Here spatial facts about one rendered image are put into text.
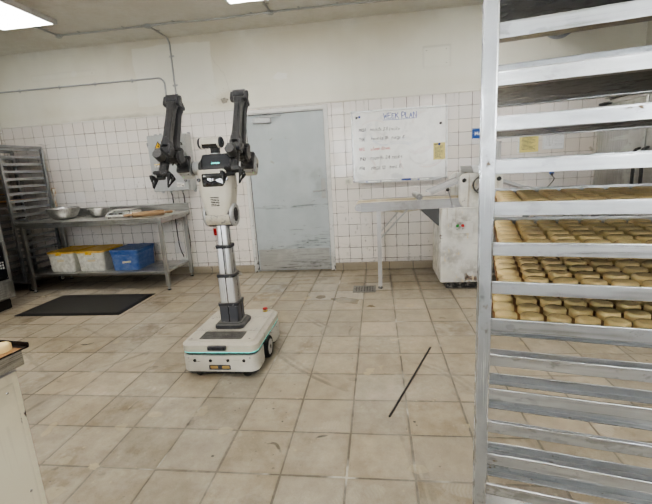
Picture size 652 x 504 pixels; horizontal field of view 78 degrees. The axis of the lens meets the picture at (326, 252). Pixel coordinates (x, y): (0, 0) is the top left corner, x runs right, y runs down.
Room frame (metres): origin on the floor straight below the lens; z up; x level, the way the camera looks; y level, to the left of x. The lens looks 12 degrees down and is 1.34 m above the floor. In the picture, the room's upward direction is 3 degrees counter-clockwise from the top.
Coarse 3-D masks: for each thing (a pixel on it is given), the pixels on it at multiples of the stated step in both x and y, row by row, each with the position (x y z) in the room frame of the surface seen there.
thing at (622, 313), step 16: (496, 304) 0.98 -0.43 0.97; (512, 304) 0.98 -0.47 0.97; (528, 304) 0.97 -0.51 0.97; (544, 304) 0.98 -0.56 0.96; (560, 304) 0.98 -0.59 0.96; (576, 304) 0.96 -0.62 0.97; (592, 304) 0.95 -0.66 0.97; (608, 304) 0.94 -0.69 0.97; (624, 304) 0.93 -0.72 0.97; (640, 304) 0.96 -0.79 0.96; (544, 320) 0.91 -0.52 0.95; (560, 320) 0.86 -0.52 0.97; (576, 320) 0.86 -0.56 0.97; (592, 320) 0.85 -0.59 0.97; (608, 320) 0.84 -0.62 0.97; (624, 320) 0.84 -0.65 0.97; (640, 320) 0.83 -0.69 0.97
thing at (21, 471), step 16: (0, 384) 1.00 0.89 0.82; (16, 384) 1.03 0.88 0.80; (0, 400) 0.98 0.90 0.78; (16, 400) 1.02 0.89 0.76; (0, 416) 0.98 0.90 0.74; (16, 416) 1.01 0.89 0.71; (0, 432) 0.97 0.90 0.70; (16, 432) 1.00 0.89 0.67; (0, 448) 0.96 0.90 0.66; (16, 448) 0.99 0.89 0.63; (32, 448) 1.04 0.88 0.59; (0, 464) 0.95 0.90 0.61; (16, 464) 0.98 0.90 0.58; (32, 464) 1.02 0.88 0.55; (0, 480) 0.94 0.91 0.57; (16, 480) 0.98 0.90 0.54; (32, 480) 1.01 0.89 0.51; (0, 496) 0.93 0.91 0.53; (16, 496) 0.97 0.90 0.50; (32, 496) 1.00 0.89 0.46
